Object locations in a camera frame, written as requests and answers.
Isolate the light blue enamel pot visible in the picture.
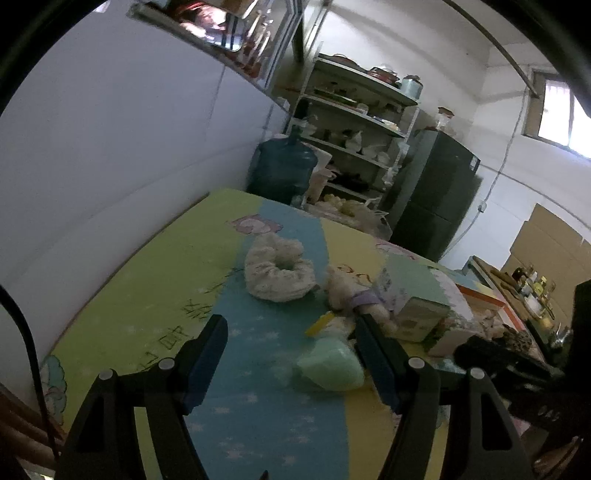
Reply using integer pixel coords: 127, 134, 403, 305
399, 75, 424, 100

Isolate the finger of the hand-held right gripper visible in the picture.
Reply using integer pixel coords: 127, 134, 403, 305
453, 335, 552, 378

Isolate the cream plush toy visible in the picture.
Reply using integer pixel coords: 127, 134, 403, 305
480, 314, 509, 337

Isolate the sliding glass window frame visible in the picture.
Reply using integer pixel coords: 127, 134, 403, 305
129, 0, 324, 93

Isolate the light green box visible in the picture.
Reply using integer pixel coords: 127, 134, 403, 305
379, 265, 451, 342

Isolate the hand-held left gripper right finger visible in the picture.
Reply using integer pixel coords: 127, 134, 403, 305
353, 313, 529, 480

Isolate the blue water jug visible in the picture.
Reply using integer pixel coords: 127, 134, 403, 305
248, 127, 319, 206

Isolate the wooden cutting board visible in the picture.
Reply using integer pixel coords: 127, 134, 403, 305
471, 257, 522, 296

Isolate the metal shelving rack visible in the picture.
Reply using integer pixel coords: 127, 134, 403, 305
295, 53, 421, 208

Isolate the barred outside window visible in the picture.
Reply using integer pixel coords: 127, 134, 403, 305
524, 69, 591, 160

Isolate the leopard print scrunchie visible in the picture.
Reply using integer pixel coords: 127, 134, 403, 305
501, 323, 534, 354

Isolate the black cable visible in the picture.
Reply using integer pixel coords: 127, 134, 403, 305
0, 285, 63, 462

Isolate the clear plastic packet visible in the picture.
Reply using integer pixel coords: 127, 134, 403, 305
305, 311, 357, 352

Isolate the clear plastic bag of food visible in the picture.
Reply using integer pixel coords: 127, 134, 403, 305
305, 194, 391, 236

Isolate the white sack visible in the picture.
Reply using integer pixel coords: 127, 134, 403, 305
307, 154, 335, 204

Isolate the cardboard box tray orange rim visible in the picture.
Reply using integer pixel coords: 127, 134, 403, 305
455, 281, 555, 370

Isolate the mint green packaged towel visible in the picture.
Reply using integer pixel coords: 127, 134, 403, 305
295, 338, 365, 393

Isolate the dark green refrigerator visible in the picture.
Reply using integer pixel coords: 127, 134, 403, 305
381, 129, 482, 261

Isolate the cluster of condiment bottles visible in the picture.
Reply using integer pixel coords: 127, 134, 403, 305
510, 265, 561, 315

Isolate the metal ceiling pipe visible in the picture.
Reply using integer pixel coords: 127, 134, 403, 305
443, 0, 541, 97

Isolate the white fluffy scrunchie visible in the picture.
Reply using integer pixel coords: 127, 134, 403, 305
244, 232, 319, 304

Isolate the row of white ceramic dishes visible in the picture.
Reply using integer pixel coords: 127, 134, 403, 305
314, 127, 398, 167

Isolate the cardboard sheet on wall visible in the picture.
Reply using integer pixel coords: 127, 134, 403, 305
501, 203, 591, 296

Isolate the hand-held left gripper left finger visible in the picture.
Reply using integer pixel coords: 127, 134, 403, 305
55, 314, 229, 480

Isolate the white plush toy purple dress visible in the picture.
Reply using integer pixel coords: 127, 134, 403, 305
323, 265, 402, 335

